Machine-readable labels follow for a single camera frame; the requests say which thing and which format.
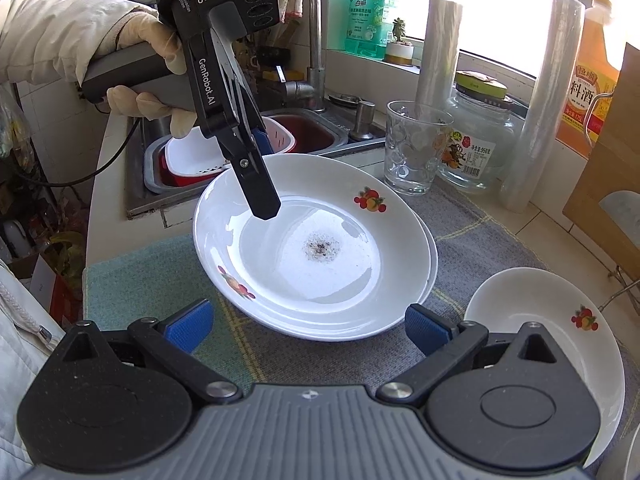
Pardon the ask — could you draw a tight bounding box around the clear drinking glass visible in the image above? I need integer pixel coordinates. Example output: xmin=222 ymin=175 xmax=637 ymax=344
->
xmin=384 ymin=101 xmax=455 ymax=196

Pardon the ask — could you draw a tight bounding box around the metal faucet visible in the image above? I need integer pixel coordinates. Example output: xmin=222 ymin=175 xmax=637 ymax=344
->
xmin=270 ymin=0 xmax=328 ymax=113

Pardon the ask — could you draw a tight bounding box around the metal sink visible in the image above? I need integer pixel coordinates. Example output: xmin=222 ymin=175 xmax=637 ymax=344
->
xmin=125 ymin=90 xmax=388 ymax=218

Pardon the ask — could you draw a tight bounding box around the bamboo cutting board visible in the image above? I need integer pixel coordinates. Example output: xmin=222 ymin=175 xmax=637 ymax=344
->
xmin=562 ymin=42 xmax=640 ymax=281

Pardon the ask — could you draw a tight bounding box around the glass jar with green lid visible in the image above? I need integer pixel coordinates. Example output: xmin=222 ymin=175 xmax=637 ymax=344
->
xmin=440 ymin=71 xmax=523 ymax=195

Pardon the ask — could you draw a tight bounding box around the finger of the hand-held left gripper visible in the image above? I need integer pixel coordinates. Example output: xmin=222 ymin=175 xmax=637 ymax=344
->
xmin=249 ymin=127 xmax=275 ymax=157
xmin=210 ymin=30 xmax=282 ymax=220

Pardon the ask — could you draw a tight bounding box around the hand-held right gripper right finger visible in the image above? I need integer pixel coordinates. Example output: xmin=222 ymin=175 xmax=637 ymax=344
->
xmin=375 ymin=302 xmax=573 ymax=406

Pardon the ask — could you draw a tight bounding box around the thin plastic wrap roll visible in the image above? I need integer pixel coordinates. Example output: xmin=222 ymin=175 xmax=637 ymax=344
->
xmin=415 ymin=0 xmax=465 ymax=111

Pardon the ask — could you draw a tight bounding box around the thick plastic wrap roll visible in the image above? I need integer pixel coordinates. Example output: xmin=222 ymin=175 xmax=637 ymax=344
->
xmin=499 ymin=0 xmax=586 ymax=212

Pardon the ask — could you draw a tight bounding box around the metal sink knob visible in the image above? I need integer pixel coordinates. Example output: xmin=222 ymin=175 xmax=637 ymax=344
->
xmin=348 ymin=100 xmax=377 ymax=142

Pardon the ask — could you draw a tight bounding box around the red plastic basin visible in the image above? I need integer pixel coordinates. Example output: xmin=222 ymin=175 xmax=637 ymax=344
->
xmin=158 ymin=147 xmax=236 ymax=188

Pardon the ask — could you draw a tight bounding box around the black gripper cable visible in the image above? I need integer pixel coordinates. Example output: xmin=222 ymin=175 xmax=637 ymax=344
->
xmin=10 ymin=115 xmax=146 ymax=188

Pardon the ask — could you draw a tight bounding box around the small white fruit-print plate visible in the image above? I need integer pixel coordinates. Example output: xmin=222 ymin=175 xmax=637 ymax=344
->
xmin=464 ymin=267 xmax=626 ymax=470

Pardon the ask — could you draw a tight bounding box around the grey plastic basin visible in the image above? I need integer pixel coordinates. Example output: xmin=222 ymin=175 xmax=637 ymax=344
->
xmin=144 ymin=137 xmax=236 ymax=195

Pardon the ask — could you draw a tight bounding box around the green dish soap bottle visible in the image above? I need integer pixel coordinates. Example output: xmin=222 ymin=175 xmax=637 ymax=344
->
xmin=344 ymin=0 xmax=401 ymax=59

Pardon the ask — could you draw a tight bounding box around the white plastic colander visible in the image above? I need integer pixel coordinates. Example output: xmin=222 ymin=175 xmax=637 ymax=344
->
xmin=164 ymin=116 xmax=296 ymax=177

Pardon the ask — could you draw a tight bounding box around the orange cooking wine bottle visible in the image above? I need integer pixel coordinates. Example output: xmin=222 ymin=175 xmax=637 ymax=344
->
xmin=556 ymin=0 xmax=632 ymax=161

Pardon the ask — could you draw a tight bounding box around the grey and teal checked mat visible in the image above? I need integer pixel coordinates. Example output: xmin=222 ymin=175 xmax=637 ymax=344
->
xmin=82 ymin=170 xmax=640 ymax=480

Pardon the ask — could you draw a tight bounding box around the person's white jacket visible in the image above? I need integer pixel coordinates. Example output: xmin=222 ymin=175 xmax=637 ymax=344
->
xmin=0 ymin=260 xmax=68 ymax=480

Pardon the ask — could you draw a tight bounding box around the person's left forearm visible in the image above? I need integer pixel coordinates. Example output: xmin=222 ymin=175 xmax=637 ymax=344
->
xmin=0 ymin=0 xmax=121 ymax=86

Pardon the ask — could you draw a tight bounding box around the large white fruit-print plate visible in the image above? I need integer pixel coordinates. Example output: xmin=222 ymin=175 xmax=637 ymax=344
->
xmin=192 ymin=152 xmax=435 ymax=343

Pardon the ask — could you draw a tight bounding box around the dark red basin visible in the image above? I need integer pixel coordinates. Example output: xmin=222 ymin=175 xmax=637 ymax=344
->
xmin=267 ymin=114 xmax=337 ymax=155

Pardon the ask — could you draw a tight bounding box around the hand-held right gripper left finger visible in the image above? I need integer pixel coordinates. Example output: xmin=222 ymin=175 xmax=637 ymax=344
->
xmin=60 ymin=299 xmax=243 ymax=406

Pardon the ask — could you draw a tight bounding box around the small potted plant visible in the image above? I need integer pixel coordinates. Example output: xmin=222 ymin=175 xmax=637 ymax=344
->
xmin=384 ymin=17 xmax=416 ymax=67

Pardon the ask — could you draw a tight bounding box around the metal sink strainer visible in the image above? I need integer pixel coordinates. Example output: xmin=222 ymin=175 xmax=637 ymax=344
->
xmin=325 ymin=91 xmax=362 ymax=109

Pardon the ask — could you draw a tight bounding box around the person's left hand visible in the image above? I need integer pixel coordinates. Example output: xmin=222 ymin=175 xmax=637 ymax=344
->
xmin=96 ymin=3 xmax=199 ymax=139

